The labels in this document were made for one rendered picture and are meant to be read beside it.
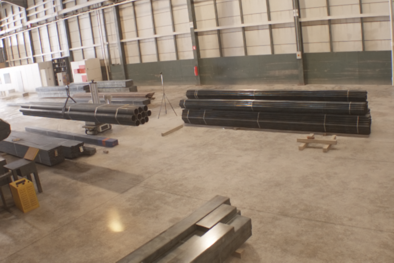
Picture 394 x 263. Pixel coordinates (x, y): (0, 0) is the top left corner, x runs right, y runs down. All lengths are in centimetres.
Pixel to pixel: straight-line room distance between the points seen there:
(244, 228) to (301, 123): 535
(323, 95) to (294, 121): 111
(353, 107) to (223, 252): 601
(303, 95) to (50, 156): 728
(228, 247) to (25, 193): 437
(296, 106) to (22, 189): 721
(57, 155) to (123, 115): 252
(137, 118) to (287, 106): 426
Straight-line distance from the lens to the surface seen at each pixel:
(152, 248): 450
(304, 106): 982
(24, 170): 807
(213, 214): 504
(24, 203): 750
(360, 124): 944
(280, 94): 1049
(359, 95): 989
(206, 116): 1118
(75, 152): 1003
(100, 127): 1230
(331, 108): 961
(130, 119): 816
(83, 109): 971
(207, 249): 434
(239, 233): 490
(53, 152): 987
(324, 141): 862
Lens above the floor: 302
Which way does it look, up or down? 13 degrees down
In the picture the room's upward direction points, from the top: 7 degrees counter-clockwise
